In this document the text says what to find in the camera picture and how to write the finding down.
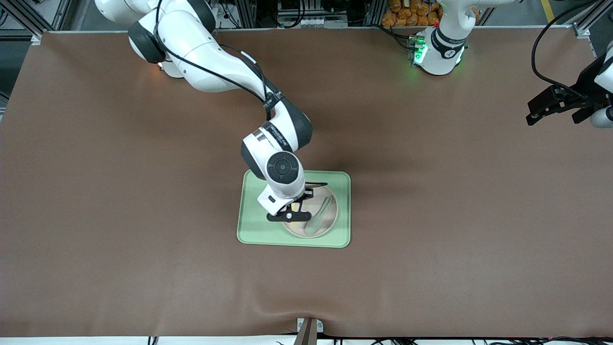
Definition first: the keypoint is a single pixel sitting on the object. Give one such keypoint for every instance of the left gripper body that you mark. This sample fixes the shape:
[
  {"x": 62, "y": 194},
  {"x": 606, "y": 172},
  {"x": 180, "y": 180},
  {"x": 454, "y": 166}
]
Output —
[{"x": 587, "y": 82}]

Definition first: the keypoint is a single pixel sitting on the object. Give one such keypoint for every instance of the yellow plastic fork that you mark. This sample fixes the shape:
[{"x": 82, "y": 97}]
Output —
[{"x": 296, "y": 207}]

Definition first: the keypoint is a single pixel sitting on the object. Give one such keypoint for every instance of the pale green plastic spoon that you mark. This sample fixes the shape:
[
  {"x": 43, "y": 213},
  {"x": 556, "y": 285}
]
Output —
[{"x": 313, "y": 225}]

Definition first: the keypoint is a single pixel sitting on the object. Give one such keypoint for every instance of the round white plate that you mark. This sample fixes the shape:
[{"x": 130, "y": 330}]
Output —
[{"x": 330, "y": 223}]

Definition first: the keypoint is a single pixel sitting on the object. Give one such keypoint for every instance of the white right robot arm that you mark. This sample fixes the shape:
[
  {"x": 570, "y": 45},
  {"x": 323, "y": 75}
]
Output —
[{"x": 206, "y": 57}]

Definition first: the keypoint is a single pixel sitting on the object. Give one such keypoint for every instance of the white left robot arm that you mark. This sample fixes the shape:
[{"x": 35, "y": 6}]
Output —
[{"x": 443, "y": 52}]

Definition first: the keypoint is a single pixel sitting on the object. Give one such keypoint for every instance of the light green rectangular tray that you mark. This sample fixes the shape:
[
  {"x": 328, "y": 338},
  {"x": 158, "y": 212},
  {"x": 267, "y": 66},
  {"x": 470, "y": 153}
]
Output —
[{"x": 249, "y": 235}]

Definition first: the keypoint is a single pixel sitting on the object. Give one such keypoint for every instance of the metal table edge clamp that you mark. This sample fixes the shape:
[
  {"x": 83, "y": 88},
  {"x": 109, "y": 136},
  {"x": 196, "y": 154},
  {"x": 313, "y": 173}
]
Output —
[{"x": 309, "y": 335}]

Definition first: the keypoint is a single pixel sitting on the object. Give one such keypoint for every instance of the brown table mat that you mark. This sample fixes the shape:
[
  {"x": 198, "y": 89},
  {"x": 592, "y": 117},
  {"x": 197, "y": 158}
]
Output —
[{"x": 143, "y": 239}]

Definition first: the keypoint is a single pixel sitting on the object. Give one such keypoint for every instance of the pile of orange packaged goods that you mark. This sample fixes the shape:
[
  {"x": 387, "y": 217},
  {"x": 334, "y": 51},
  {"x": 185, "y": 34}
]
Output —
[{"x": 407, "y": 17}]

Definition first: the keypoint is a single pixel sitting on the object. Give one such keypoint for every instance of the aluminium frame profile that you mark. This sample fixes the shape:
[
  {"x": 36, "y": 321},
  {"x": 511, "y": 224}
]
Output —
[
  {"x": 586, "y": 21},
  {"x": 61, "y": 14}
]

